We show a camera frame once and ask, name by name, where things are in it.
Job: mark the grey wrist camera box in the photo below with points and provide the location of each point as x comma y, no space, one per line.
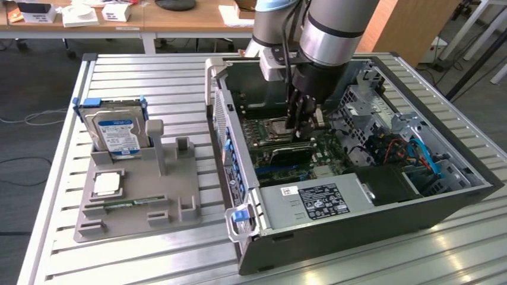
273,69

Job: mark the grey power supply unit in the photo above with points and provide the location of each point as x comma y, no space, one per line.
316,202

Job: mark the wooden desk white frame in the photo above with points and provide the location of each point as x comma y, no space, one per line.
46,29
185,20

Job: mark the silver chipset heatsink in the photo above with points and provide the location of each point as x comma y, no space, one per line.
327,170

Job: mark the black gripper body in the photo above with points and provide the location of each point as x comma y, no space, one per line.
320,80

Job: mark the hard disk blue label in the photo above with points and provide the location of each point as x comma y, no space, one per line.
115,130

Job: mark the orange booklet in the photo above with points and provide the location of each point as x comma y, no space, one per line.
14,15

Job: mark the green motherboard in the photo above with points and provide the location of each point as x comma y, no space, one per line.
328,151

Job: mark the CPU with thermal paste residue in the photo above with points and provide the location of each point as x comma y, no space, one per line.
280,127

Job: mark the clean silver CPU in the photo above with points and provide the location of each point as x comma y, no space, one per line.
107,184

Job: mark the small white box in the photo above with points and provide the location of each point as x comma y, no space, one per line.
115,13

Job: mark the black chair castor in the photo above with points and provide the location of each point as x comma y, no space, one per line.
21,46
70,53

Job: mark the black slanted pole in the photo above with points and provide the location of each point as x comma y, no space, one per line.
476,60

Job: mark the white table frame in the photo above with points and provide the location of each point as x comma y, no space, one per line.
464,30

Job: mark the black open PC case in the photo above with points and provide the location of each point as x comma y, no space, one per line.
356,237

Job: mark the silver CPU in socket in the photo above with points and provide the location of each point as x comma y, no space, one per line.
267,130

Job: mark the silver metal drive bay cage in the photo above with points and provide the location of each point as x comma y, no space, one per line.
419,127

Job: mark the white paper stack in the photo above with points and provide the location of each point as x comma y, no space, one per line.
235,19

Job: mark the grey parts rack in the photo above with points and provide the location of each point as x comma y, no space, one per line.
157,190

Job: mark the wooden cabinet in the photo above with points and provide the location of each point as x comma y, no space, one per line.
415,29

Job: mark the black round object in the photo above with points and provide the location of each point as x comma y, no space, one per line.
176,4

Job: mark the white box black lid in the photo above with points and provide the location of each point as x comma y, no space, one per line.
37,16

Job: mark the white floor device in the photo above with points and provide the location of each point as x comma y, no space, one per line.
433,52

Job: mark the brown cardboard box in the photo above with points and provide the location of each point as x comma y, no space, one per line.
244,6

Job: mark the green Nvidia graphics card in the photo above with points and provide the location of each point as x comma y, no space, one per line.
291,157

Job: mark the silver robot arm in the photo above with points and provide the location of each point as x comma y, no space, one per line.
336,38

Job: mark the blue disk caddy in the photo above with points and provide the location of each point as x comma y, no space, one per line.
92,103

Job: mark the blue power supply latch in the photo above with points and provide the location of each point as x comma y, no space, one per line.
237,216

